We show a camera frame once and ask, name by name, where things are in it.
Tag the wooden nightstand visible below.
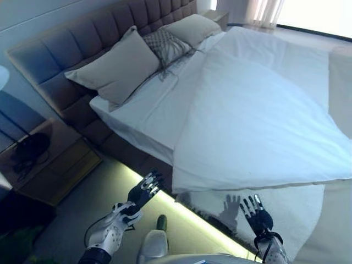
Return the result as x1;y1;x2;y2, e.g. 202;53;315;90
0;118;105;207
199;9;229;29

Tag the bright glass window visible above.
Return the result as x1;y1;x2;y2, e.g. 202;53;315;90
274;0;352;42

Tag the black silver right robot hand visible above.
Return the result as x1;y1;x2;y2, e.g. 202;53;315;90
239;194;274;237

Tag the grey-green rounded object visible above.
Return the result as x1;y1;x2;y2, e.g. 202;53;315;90
136;214;169;264

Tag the white duvet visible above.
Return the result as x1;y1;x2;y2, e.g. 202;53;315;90
171;26;352;195

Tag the large beige pillow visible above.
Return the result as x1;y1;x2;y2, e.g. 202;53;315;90
161;13;222;48
64;25;161;113

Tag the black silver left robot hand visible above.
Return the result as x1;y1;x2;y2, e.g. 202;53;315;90
126;169;166;210

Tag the woven cushion with long fringe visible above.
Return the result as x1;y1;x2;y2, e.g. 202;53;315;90
142;27;199;84

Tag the sheer light curtain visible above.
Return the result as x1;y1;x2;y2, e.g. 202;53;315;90
245;0;287;29

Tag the black lamp cable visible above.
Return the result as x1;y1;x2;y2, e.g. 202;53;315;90
12;148;53;183

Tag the silver robot torso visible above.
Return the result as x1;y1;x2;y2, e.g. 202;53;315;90
142;252;260;264

